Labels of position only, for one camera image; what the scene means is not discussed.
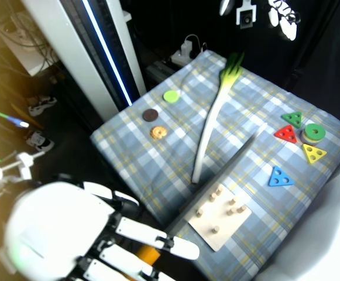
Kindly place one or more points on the stack of coloured rings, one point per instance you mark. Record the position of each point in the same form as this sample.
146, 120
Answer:
311, 142

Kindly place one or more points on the large steel kitchen knife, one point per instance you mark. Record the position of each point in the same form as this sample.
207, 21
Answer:
240, 153

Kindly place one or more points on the yellow triangle block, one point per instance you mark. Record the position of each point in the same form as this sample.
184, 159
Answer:
319, 153

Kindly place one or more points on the green round biscuit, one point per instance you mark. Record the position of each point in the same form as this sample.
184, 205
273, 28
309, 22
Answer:
171, 96

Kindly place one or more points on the black box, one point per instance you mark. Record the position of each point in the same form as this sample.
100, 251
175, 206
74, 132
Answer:
158, 73

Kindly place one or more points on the dark brown round cookie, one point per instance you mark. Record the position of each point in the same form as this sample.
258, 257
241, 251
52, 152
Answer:
150, 115

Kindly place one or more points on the black backdrop curtain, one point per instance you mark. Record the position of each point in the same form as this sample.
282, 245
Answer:
319, 58

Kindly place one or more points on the long green white leek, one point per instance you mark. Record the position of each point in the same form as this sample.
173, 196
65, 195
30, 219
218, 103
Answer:
213, 111

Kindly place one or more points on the blue plaid tablecloth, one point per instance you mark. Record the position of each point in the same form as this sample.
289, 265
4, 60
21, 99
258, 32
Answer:
158, 164

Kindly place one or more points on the white power strip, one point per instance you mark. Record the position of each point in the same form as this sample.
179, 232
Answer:
178, 58

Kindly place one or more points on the wooden peg board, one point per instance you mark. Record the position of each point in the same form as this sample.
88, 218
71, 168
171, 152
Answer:
216, 234

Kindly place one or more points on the blue triangle block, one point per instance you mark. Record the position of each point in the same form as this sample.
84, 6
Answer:
275, 181

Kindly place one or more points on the tan round cookie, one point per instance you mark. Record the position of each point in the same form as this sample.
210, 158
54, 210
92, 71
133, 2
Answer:
158, 133

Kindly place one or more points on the green triangle block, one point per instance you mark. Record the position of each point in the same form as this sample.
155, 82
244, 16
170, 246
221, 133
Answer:
288, 117

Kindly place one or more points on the red triangle block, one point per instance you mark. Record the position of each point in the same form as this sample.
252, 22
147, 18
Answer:
281, 134

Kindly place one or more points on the white adapter plug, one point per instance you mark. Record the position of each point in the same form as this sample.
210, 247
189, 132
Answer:
187, 48

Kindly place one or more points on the white column with blue light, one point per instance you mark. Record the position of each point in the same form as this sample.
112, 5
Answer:
70, 58

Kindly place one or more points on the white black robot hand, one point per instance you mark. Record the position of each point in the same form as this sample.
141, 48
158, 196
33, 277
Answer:
55, 228
289, 27

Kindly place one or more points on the white rounded cover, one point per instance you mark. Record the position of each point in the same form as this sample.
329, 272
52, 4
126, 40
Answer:
319, 234

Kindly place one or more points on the white sneaker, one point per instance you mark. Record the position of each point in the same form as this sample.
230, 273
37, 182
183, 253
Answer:
41, 143
42, 105

